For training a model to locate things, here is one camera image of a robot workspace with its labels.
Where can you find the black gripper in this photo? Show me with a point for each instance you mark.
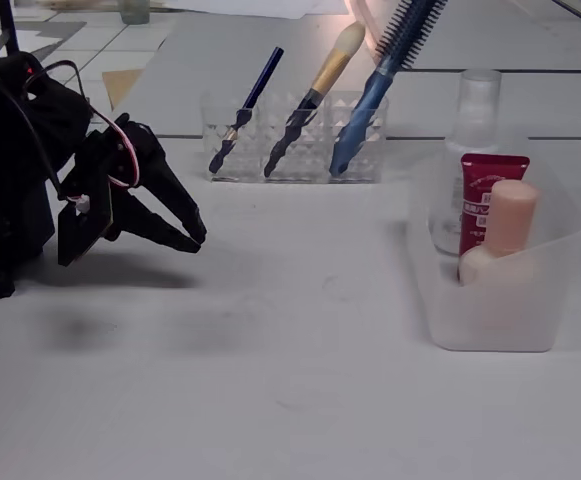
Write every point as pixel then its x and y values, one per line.
pixel 156 176

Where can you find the gold ferrule makeup brush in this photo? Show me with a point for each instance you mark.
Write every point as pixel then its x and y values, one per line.
pixel 337 60

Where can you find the pink bottle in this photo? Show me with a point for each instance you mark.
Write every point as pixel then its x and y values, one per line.
pixel 512 215

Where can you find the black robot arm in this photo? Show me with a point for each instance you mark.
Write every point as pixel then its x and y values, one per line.
pixel 0 175

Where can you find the clear spray bottle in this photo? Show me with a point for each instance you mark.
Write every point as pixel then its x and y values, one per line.
pixel 480 100

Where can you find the clear crystal organizer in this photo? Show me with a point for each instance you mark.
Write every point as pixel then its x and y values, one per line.
pixel 250 167

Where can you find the tan cardboard piece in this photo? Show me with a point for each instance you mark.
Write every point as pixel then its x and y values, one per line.
pixel 122 85

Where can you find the dark blue eyeliner pencil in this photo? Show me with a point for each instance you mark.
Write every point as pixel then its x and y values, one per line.
pixel 265 75

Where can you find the greenish glass jar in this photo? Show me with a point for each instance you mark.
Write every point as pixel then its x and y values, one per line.
pixel 134 11

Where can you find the black stand pole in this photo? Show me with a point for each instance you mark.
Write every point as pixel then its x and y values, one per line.
pixel 7 25

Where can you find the blue round hairbrush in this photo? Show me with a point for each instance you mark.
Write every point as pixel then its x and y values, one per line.
pixel 377 85

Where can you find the translucent pink tube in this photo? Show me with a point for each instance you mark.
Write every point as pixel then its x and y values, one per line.
pixel 370 35

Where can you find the red hand cream tube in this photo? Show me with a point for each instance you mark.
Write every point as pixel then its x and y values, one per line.
pixel 480 175

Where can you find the translucent white plastic bin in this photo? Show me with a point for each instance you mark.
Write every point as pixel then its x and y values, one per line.
pixel 495 320

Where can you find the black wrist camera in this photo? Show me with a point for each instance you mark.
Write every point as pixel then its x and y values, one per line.
pixel 80 235

